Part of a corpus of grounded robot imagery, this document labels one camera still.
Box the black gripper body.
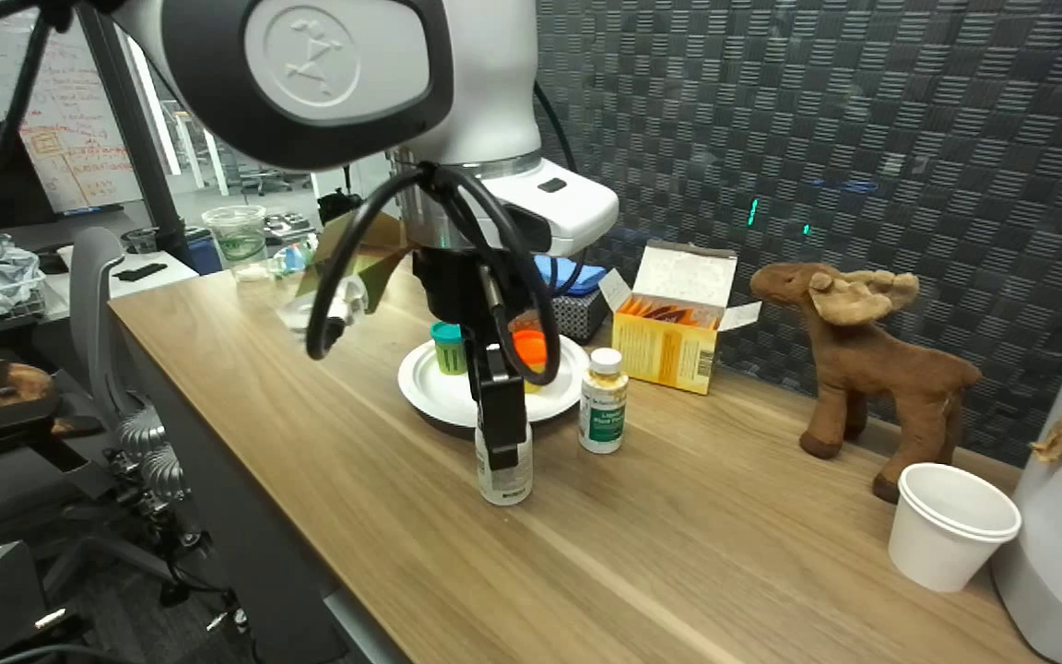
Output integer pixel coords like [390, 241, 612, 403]
[412, 245, 532, 374]

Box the green tub teal lid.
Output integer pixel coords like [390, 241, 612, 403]
[429, 316, 472, 378]

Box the yellow tub orange lid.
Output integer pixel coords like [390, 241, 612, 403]
[504, 310, 555, 378]

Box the white pill bottle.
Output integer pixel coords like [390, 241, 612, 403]
[472, 408, 537, 509]

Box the yellowish green-label pill bottle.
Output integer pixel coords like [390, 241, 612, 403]
[574, 346, 635, 456]

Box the white paper plate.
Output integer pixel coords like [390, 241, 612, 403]
[396, 332, 594, 435]

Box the grey mesh block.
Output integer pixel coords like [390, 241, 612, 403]
[557, 287, 616, 346]

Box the open yellow cardboard box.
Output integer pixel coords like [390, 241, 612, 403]
[599, 241, 768, 399]

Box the clear plastic container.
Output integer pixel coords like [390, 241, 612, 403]
[199, 201, 272, 277]

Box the blue box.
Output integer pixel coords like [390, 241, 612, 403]
[178, 229, 230, 277]

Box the black remote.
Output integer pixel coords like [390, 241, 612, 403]
[112, 255, 172, 283]

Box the brown moose plush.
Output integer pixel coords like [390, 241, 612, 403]
[749, 260, 987, 509]

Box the dark metal pole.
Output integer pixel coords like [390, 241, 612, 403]
[72, 0, 188, 255]

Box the white paper cup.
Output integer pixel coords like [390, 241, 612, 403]
[884, 460, 1029, 599]

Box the black looped gripper cable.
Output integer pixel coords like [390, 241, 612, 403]
[301, 159, 563, 391]

